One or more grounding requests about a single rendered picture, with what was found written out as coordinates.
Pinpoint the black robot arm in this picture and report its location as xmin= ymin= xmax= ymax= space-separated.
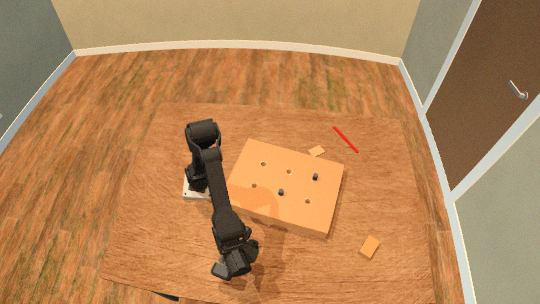
xmin=184 ymin=118 xmax=259 ymax=277

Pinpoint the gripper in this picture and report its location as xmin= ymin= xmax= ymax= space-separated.
xmin=210 ymin=226 xmax=252 ymax=281

